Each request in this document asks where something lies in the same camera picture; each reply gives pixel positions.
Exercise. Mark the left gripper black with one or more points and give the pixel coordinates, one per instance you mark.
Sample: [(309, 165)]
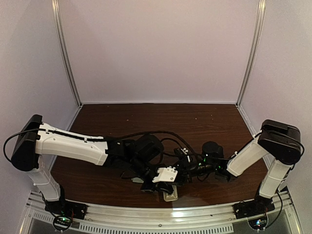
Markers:
[(151, 185)]

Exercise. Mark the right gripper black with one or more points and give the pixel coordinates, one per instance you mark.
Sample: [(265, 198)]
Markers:
[(183, 175)]

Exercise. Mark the grey battery cover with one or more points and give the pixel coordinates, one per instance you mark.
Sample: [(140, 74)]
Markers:
[(137, 180)]

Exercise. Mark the white remote control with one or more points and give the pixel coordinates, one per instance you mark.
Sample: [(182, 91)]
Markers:
[(171, 197)]

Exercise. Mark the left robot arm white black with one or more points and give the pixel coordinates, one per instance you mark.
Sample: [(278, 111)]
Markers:
[(38, 138)]

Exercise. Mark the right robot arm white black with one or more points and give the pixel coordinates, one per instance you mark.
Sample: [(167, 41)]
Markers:
[(280, 140)]

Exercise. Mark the right circuit board with LED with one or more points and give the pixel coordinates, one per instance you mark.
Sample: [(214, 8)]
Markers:
[(258, 223)]

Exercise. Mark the circuit board with led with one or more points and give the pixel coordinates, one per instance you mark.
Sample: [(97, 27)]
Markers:
[(258, 223), (62, 223)]

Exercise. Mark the left circuit board with LED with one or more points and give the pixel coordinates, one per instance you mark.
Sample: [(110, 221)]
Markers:
[(62, 223)]

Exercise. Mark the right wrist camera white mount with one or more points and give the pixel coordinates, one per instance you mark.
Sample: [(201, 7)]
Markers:
[(182, 154)]

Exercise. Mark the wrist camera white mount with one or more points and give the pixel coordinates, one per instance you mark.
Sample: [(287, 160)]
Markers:
[(182, 154), (171, 175)]

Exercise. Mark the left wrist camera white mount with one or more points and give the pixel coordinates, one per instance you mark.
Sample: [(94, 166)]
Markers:
[(171, 175)]

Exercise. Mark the aluminium front rail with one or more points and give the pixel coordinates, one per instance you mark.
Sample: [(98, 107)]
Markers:
[(215, 219)]

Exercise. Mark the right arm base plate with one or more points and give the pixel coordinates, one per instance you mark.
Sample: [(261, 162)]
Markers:
[(251, 208)]

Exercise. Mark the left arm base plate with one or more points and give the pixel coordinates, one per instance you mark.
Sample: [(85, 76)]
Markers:
[(69, 209)]

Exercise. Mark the right aluminium frame post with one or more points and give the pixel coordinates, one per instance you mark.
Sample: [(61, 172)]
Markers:
[(254, 46)]

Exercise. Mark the aluminium frame post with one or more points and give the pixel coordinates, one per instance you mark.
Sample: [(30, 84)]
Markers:
[(64, 52), (254, 46)]

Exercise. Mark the left aluminium frame post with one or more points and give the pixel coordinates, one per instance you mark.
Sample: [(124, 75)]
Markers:
[(64, 52)]

